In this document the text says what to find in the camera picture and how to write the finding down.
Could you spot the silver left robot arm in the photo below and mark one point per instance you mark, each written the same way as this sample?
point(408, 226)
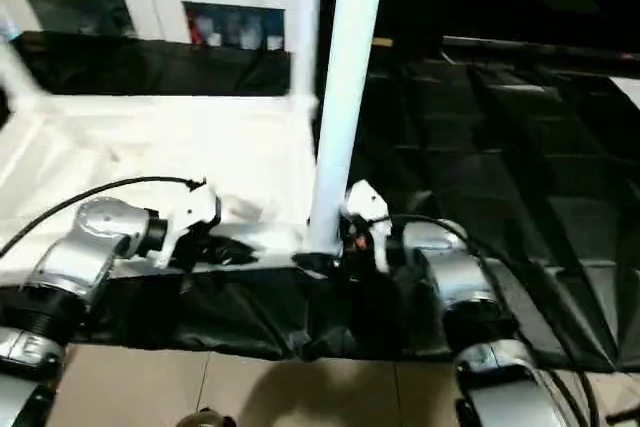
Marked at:
point(80, 257)

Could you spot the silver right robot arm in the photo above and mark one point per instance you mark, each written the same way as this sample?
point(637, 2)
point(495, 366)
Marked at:
point(470, 297)

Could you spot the black robot left foot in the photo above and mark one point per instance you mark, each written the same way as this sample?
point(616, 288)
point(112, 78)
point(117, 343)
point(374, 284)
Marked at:
point(205, 418)

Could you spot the black plastic mat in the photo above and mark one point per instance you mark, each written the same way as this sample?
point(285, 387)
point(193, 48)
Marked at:
point(520, 197)

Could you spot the small tan label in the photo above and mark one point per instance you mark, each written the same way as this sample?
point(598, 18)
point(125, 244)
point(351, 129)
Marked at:
point(381, 43)

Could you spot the red bottle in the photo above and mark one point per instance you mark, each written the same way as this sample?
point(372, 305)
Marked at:
point(196, 32)

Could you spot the white flat sheet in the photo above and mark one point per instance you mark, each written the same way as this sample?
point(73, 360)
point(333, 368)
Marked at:
point(634, 92)

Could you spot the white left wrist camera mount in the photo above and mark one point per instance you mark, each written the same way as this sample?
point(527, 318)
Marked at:
point(190, 212)

